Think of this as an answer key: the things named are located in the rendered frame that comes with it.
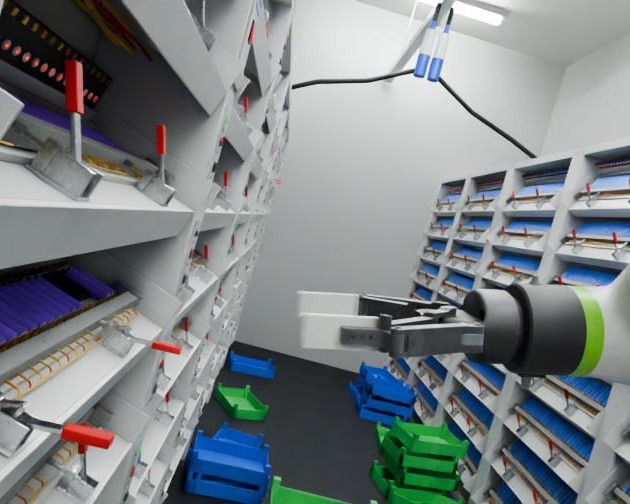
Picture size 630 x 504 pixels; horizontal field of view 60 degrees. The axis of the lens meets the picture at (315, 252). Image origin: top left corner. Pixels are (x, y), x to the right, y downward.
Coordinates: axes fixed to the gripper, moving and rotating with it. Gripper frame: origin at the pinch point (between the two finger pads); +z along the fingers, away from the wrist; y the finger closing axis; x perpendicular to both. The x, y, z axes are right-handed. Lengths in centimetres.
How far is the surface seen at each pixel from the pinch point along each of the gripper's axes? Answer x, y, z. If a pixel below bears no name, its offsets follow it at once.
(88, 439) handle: -7.0, -14.9, 16.1
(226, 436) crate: -97, 201, 25
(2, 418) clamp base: -5.6, -15.3, 21.9
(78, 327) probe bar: -3.6, 5.5, 24.5
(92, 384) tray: -8.3, 1.1, 21.3
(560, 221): 15, 173, -114
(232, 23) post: 38, 30, 13
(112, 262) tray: 1.1, 30.0, 28.7
